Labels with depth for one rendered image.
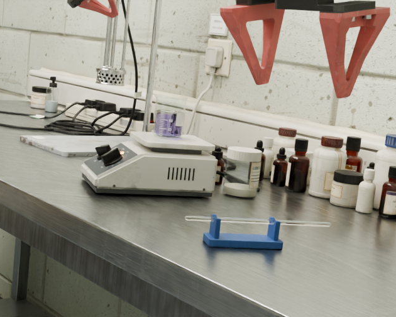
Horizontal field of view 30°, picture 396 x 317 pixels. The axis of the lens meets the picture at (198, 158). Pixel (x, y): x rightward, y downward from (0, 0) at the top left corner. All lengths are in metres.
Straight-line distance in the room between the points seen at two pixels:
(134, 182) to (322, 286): 0.43
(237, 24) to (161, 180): 0.55
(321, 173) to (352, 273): 0.46
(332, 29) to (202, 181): 0.65
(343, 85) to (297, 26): 1.02
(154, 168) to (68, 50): 1.26
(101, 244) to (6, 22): 1.89
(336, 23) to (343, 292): 0.35
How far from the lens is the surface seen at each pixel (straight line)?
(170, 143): 1.18
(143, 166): 1.16
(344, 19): 0.59
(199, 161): 1.19
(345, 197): 1.29
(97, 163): 1.22
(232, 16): 0.67
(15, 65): 2.71
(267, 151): 1.46
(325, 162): 1.33
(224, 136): 1.71
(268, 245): 0.95
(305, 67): 1.61
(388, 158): 1.30
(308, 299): 0.79
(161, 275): 0.87
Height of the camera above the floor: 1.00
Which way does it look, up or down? 9 degrees down
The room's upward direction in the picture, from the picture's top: 6 degrees clockwise
